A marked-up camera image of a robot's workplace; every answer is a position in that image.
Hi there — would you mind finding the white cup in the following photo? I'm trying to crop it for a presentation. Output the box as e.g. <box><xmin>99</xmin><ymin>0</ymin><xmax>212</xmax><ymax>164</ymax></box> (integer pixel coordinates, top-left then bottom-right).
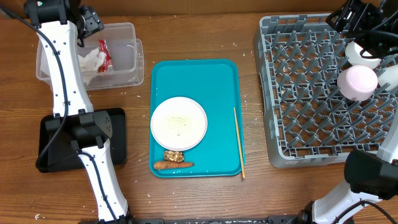
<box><xmin>378</xmin><ymin>65</ymin><xmax>398</xmax><ymax>91</ymax></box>

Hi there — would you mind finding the white tissue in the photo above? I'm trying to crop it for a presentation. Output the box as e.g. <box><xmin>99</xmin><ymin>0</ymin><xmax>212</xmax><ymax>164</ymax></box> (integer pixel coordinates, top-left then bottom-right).
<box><xmin>78</xmin><ymin>47</ymin><xmax>106</xmax><ymax>73</ymax></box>

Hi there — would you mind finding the pink white bowl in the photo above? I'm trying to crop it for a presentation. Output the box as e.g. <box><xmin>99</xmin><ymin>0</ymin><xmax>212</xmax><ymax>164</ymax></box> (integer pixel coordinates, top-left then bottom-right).
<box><xmin>337</xmin><ymin>65</ymin><xmax>378</xmax><ymax>101</ymax></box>

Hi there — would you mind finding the red snack wrapper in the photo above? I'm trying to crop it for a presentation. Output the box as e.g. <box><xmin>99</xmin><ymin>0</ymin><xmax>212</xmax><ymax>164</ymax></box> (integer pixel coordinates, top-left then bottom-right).
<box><xmin>98</xmin><ymin>40</ymin><xmax>114</xmax><ymax>73</ymax></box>

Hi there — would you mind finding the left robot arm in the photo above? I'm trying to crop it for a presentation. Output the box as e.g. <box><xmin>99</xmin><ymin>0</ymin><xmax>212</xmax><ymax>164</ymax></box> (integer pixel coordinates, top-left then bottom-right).
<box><xmin>24</xmin><ymin>1</ymin><xmax>133</xmax><ymax>223</ymax></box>

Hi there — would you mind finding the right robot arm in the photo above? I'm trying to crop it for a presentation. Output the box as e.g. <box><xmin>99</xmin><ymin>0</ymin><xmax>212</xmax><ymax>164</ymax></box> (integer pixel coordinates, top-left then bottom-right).
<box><xmin>291</xmin><ymin>0</ymin><xmax>397</xmax><ymax>223</ymax></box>

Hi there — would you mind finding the grey dishwasher rack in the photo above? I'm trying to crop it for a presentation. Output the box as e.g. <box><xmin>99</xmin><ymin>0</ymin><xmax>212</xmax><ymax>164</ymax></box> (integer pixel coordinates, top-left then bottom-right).
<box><xmin>254</xmin><ymin>14</ymin><xmax>397</xmax><ymax>168</ymax></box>

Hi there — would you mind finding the clear plastic bin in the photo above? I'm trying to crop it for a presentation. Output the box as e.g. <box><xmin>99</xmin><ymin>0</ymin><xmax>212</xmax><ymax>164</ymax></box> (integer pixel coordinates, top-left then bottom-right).
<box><xmin>35</xmin><ymin>22</ymin><xmax>138</xmax><ymax>88</ymax></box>

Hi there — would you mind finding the black plastic tray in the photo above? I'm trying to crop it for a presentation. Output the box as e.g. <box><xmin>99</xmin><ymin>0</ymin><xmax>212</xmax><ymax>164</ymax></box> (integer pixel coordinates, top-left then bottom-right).
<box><xmin>35</xmin><ymin>108</ymin><xmax>127</xmax><ymax>173</ymax></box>

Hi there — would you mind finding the large white plate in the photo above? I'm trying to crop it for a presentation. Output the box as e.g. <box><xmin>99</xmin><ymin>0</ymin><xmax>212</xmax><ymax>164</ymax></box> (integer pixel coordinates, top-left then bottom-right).
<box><xmin>150</xmin><ymin>96</ymin><xmax>208</xmax><ymax>152</ymax></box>

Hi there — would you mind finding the teal serving tray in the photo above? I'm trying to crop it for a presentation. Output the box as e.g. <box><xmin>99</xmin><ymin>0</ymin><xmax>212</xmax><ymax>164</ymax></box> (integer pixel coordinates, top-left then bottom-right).
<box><xmin>149</xmin><ymin>59</ymin><xmax>245</xmax><ymax>178</ymax></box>

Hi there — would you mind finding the brown food scrap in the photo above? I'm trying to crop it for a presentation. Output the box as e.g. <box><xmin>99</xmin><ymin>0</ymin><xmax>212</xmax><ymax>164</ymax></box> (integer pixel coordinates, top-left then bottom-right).
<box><xmin>163</xmin><ymin>150</ymin><xmax>185</xmax><ymax>162</ymax></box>

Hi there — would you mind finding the carrot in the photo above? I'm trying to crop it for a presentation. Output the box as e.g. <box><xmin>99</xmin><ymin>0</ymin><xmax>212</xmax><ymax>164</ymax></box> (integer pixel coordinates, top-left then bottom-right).
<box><xmin>154</xmin><ymin>161</ymin><xmax>195</xmax><ymax>170</ymax></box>

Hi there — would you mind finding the wooden chopstick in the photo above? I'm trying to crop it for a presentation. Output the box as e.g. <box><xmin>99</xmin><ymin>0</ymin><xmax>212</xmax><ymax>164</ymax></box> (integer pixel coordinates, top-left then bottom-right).
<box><xmin>233</xmin><ymin>108</ymin><xmax>246</xmax><ymax>179</ymax></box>

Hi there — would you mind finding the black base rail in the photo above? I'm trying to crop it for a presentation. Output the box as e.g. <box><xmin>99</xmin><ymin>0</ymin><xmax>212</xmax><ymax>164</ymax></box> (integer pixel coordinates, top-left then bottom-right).
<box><xmin>80</xmin><ymin>215</ymin><xmax>308</xmax><ymax>224</ymax></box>

